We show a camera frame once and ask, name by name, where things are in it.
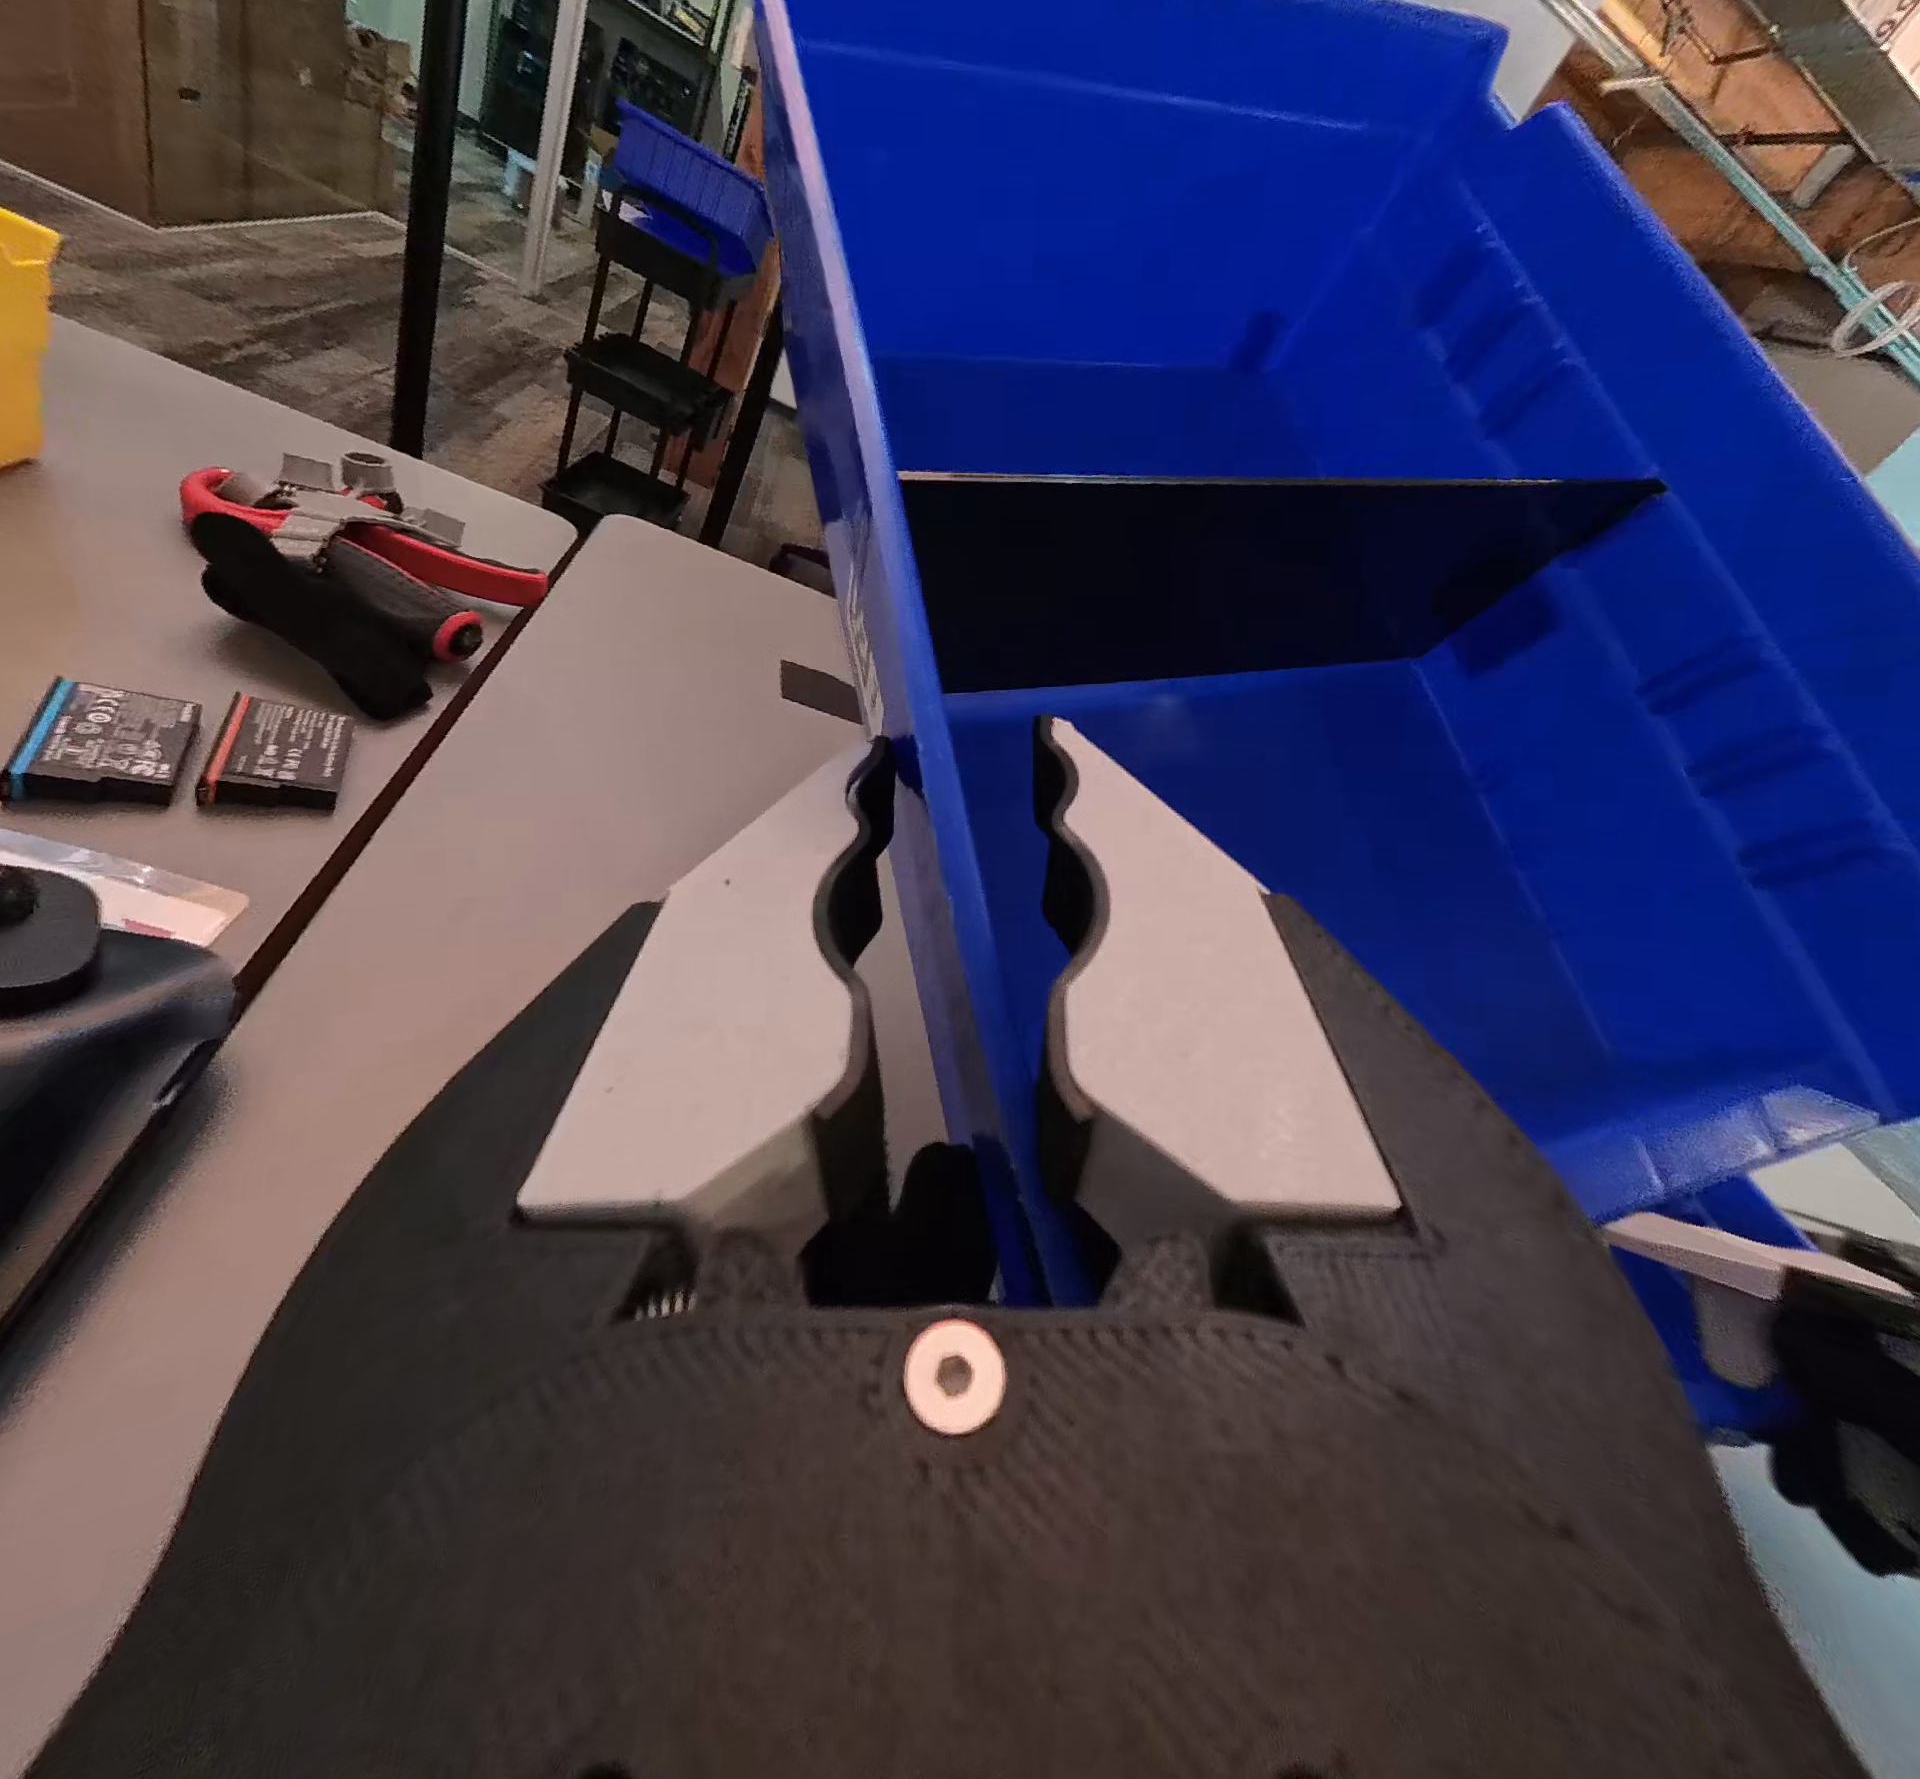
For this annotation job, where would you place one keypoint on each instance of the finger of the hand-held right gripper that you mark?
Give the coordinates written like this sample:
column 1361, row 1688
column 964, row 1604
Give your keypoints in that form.
column 1725, row 1255
column 1854, row 1433

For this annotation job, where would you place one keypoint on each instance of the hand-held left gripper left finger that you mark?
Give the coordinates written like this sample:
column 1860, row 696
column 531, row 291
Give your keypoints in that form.
column 704, row 1044

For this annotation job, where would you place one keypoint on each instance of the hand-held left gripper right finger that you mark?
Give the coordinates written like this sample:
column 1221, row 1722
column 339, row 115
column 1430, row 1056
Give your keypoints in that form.
column 1216, row 1044

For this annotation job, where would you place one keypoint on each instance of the blue plastic bin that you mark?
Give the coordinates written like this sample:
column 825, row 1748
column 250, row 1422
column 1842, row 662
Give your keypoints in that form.
column 1125, row 309

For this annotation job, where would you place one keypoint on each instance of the black tape strip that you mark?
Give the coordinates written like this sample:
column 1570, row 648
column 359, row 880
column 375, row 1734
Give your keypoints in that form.
column 819, row 690

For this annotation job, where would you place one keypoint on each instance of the black bin divider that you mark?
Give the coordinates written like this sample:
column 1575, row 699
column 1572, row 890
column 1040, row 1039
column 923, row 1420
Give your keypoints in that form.
column 1200, row 578

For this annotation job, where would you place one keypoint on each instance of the black battery red stripe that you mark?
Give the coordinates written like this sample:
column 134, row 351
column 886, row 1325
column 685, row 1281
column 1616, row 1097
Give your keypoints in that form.
column 279, row 754

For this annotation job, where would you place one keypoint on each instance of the clear plastic bag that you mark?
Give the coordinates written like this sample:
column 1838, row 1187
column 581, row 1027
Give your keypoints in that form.
column 165, row 896

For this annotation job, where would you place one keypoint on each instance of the red black crimping tool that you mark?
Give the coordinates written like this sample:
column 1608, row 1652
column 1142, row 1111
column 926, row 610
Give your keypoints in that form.
column 375, row 564

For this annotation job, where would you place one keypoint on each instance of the black device case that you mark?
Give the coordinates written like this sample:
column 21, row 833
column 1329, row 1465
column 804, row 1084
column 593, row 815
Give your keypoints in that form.
column 76, row 1060

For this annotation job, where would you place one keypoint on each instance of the black utility cart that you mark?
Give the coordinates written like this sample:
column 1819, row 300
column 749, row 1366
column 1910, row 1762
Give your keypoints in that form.
column 646, row 384

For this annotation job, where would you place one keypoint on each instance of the black battery blue stripe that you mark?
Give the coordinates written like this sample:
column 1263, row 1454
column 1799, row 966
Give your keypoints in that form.
column 106, row 746

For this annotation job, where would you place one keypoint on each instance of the small blue bin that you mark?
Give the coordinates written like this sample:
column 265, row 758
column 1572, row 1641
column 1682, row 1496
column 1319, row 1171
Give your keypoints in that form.
column 690, row 183

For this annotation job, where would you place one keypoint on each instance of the black metal pole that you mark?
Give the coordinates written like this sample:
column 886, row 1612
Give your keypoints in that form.
column 437, row 161

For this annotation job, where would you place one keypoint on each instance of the yellow plastic bin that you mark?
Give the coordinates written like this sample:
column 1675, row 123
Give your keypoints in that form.
column 22, row 340

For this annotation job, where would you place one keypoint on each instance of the cardboard boxes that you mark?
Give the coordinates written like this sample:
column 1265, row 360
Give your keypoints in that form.
column 180, row 24

